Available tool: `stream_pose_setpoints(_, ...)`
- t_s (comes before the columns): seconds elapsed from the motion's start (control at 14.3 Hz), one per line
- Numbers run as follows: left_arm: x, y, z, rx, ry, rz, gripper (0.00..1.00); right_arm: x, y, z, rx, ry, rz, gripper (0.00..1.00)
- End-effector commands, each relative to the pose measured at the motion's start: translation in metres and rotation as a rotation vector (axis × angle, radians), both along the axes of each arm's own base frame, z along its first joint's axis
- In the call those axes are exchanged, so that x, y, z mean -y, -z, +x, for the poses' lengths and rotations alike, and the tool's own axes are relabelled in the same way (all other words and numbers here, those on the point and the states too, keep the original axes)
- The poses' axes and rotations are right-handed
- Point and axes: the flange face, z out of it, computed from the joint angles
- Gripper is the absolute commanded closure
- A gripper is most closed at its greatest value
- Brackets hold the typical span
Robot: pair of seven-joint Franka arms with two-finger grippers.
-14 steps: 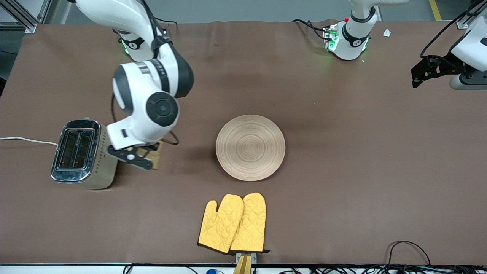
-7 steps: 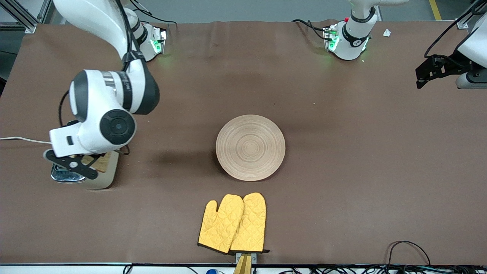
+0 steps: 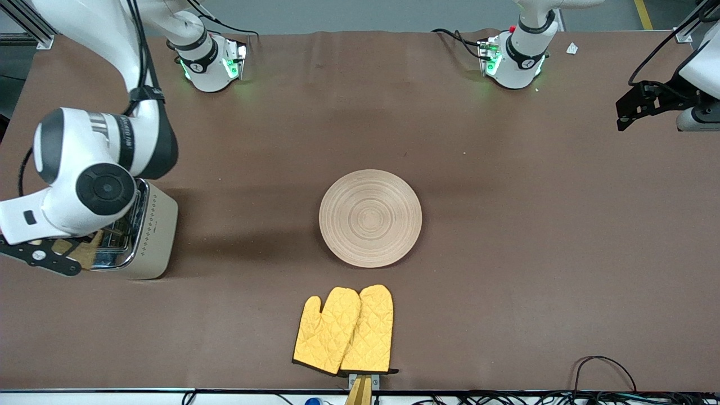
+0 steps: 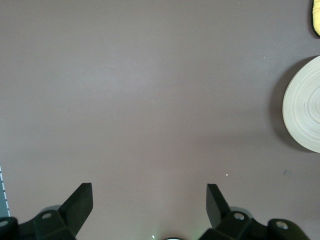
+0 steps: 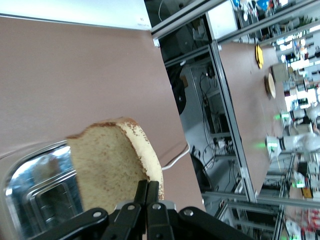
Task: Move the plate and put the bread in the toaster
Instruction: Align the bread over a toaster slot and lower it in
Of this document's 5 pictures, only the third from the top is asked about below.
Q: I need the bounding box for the black right arm base cable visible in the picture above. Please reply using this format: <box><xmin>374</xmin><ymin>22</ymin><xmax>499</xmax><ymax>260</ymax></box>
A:
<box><xmin>186</xmin><ymin>0</ymin><xmax>259</xmax><ymax>54</ymax></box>

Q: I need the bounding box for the aluminium frame profile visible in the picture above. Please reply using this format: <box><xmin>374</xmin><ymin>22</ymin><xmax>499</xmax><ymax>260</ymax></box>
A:
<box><xmin>675</xmin><ymin>0</ymin><xmax>720</xmax><ymax>44</ymax></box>
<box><xmin>0</xmin><ymin>0</ymin><xmax>57</xmax><ymax>50</ymax></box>

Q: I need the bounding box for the black cable bundle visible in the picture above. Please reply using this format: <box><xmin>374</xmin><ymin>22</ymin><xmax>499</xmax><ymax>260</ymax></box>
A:
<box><xmin>411</xmin><ymin>390</ymin><xmax>720</xmax><ymax>405</ymax></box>

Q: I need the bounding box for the yellow quilted oven mitt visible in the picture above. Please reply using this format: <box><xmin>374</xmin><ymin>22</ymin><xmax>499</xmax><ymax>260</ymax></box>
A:
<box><xmin>339</xmin><ymin>284</ymin><xmax>399</xmax><ymax>376</ymax></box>
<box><xmin>292</xmin><ymin>287</ymin><xmax>362</xmax><ymax>376</ymax></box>

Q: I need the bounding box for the black looped cable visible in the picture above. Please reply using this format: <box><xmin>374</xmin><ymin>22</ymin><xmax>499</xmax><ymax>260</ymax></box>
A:
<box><xmin>571</xmin><ymin>355</ymin><xmax>639</xmax><ymax>394</ymax></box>

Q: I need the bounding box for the beige chrome two-slot toaster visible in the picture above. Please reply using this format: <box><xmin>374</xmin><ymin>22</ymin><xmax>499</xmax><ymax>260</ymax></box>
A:
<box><xmin>75</xmin><ymin>179</ymin><xmax>179</xmax><ymax>280</ymax></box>

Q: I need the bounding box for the black left arm base cable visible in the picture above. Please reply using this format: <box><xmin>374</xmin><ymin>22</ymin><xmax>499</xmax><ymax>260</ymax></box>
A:
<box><xmin>431</xmin><ymin>28</ymin><xmax>490</xmax><ymax>61</ymax></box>

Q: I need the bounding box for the round wooden plate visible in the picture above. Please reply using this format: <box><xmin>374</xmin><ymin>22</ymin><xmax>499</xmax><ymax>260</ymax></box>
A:
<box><xmin>318</xmin><ymin>169</ymin><xmax>423</xmax><ymax>269</ymax></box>

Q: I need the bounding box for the brown bread slice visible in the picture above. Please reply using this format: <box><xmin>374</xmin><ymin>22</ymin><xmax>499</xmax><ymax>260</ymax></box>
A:
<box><xmin>53</xmin><ymin>229</ymin><xmax>106</xmax><ymax>272</ymax></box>

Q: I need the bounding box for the black arm base cable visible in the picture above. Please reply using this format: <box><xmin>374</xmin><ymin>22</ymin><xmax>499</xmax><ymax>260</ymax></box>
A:
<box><xmin>186</xmin><ymin>0</ymin><xmax>259</xmax><ymax>54</ymax></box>
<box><xmin>431</xmin><ymin>28</ymin><xmax>490</xmax><ymax>61</ymax></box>

